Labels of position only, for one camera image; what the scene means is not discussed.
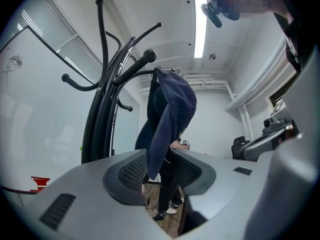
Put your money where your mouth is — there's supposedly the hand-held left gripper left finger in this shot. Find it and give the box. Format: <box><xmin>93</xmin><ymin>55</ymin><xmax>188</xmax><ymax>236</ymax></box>
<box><xmin>22</xmin><ymin>148</ymin><xmax>174</xmax><ymax>240</ymax></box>

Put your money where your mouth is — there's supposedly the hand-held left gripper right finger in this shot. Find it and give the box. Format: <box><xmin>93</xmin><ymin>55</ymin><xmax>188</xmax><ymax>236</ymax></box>
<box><xmin>171</xmin><ymin>148</ymin><xmax>266</xmax><ymax>240</ymax></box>

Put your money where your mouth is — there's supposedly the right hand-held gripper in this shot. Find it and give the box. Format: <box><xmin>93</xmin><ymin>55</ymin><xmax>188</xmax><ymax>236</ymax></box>
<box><xmin>240</xmin><ymin>98</ymin><xmax>301</xmax><ymax>162</ymax></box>

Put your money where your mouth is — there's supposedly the black metal coat rack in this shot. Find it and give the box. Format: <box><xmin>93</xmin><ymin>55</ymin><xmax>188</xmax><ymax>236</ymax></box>
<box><xmin>61</xmin><ymin>0</ymin><xmax>163</xmax><ymax>165</ymax></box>

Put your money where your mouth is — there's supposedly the navy blue cap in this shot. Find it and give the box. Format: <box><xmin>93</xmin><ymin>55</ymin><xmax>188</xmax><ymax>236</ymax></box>
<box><xmin>146</xmin><ymin>66</ymin><xmax>198</xmax><ymax>180</ymax></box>

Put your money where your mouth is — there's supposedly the black chair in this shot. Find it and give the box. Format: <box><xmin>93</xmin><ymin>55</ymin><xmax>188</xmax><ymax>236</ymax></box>
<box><xmin>231</xmin><ymin>135</ymin><xmax>251</xmax><ymax>160</ymax></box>

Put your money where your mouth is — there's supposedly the black-framed rolling whiteboard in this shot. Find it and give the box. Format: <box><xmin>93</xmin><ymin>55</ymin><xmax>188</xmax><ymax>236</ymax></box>
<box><xmin>0</xmin><ymin>25</ymin><xmax>141</xmax><ymax>196</ymax></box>

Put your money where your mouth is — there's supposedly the person's black clothing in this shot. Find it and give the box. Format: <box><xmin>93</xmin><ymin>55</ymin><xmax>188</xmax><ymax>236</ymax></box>
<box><xmin>273</xmin><ymin>11</ymin><xmax>317</xmax><ymax>74</ymax></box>

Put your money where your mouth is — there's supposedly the long ceiling light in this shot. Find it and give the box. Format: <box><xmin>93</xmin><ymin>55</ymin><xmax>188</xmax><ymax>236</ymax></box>
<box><xmin>193</xmin><ymin>0</ymin><xmax>208</xmax><ymax>59</ymax></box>

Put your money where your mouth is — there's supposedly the window with white blinds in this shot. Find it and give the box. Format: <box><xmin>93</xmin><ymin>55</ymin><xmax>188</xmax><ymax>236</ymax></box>
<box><xmin>21</xmin><ymin>0</ymin><xmax>104</xmax><ymax>85</ymax></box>

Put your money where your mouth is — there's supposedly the large white duct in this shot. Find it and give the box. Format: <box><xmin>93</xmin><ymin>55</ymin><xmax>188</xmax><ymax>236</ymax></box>
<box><xmin>224</xmin><ymin>40</ymin><xmax>297</xmax><ymax>113</ymax></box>

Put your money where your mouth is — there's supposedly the black floor cable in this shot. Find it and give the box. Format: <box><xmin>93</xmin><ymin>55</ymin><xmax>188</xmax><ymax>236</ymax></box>
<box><xmin>145</xmin><ymin>183</ymin><xmax>181</xmax><ymax>223</ymax></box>

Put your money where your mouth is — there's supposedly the black head-mounted camera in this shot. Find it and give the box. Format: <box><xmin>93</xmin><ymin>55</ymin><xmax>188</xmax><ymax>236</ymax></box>
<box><xmin>201</xmin><ymin>1</ymin><xmax>223</xmax><ymax>29</ymax></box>

